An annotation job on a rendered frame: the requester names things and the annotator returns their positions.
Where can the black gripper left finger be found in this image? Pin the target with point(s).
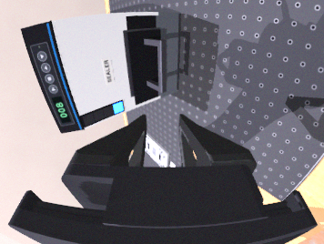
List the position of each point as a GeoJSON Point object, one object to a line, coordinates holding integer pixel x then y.
{"type": "Point", "coordinates": [115, 148]}

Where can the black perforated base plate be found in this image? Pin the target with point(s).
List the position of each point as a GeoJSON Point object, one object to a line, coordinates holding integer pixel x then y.
{"type": "Point", "coordinates": [251, 71]}

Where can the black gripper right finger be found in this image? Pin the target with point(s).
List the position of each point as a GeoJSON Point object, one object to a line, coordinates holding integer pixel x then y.
{"type": "Point", "coordinates": [210, 148]}

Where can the grey heat sealer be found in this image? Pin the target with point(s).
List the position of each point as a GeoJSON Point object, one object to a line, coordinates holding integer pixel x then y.
{"type": "Point", "coordinates": [94, 67]}

